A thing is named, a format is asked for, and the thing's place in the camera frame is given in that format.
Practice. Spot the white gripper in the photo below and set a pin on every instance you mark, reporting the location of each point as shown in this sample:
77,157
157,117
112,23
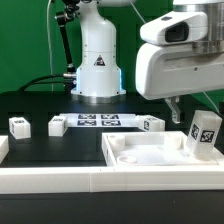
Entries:
167,65

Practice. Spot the white square table top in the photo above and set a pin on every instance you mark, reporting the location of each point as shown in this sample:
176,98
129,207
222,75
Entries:
152,149

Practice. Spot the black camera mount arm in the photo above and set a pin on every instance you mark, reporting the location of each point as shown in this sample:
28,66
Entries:
62,18

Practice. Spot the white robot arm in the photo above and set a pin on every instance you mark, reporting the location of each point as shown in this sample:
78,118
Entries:
98,78

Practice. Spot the white U-shaped obstacle wall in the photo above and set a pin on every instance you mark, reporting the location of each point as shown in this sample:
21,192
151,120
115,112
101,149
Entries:
110,178

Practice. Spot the white marker base plate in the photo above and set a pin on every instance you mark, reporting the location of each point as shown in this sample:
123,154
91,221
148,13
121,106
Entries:
99,120

